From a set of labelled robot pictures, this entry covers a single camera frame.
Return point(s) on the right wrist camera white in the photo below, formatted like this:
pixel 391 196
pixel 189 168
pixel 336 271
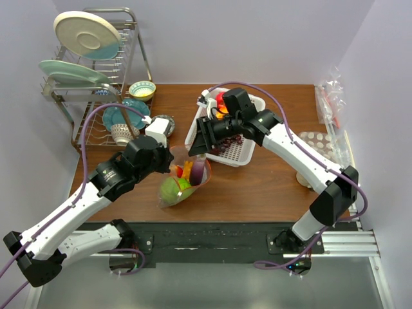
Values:
pixel 205 100

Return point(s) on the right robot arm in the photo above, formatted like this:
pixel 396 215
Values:
pixel 335 186

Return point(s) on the red bell pepper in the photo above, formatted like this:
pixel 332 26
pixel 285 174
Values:
pixel 178 170

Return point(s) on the red apple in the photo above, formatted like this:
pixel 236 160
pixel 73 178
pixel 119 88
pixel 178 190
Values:
pixel 219 100

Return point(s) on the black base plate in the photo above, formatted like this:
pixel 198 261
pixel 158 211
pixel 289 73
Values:
pixel 207 242

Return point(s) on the polka dot plastic bag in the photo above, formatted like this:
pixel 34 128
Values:
pixel 320 142

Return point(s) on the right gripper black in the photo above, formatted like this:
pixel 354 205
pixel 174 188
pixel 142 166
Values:
pixel 204 140

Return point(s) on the clear zip top bag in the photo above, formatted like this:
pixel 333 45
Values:
pixel 181 155

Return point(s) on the yellow blue patterned bowl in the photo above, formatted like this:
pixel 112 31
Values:
pixel 142 90

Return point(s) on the cream enamel mug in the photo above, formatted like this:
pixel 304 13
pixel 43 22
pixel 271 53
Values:
pixel 304 180

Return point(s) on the large cream teal plate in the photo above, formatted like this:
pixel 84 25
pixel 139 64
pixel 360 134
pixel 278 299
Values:
pixel 87 35

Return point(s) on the large green cabbage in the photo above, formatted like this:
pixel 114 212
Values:
pixel 173 190

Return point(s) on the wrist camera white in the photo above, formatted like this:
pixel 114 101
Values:
pixel 205 100
pixel 157 130

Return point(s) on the grey patterned bowl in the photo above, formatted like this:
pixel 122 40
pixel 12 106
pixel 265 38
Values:
pixel 121 134

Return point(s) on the stack of clear bags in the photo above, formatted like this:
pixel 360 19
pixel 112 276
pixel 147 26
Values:
pixel 332 111

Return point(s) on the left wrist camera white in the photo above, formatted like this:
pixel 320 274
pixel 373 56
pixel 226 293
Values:
pixel 157 130

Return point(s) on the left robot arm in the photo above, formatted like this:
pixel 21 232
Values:
pixel 42 251

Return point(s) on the dark grapes bunch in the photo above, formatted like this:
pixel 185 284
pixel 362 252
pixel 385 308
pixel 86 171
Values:
pixel 226 143

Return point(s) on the metal dish rack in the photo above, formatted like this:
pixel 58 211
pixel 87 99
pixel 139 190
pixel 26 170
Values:
pixel 91 67

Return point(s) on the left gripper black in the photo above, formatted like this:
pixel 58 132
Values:
pixel 168 158

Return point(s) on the black white floral bowl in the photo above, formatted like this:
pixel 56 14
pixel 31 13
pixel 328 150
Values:
pixel 171 121

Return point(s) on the pale green plate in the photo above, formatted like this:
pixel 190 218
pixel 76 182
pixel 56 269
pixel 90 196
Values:
pixel 79 80
pixel 54 66

